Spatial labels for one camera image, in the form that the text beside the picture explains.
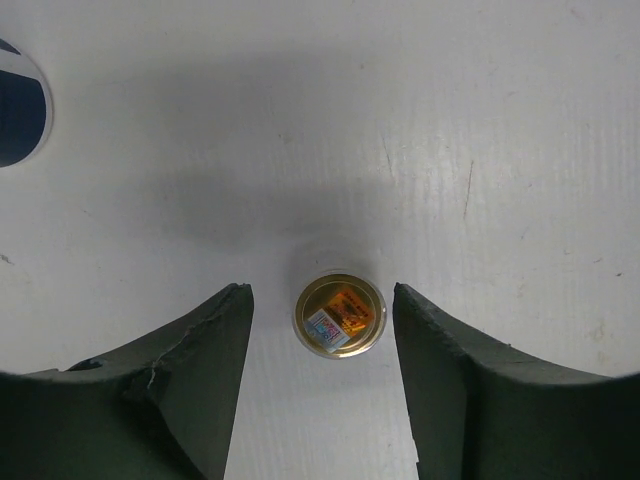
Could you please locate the gold bottle cap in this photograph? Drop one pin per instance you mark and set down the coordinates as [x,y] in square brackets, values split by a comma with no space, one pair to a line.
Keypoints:
[338,314]

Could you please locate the white cap pill bottle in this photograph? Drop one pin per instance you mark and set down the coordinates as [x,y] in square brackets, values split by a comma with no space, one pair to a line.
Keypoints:
[26,106]

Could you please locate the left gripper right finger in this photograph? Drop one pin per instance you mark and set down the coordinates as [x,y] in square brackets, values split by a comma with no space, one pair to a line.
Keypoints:
[481,409]

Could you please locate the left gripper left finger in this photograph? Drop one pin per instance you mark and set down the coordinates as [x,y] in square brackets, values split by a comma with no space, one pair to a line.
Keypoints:
[160,407]

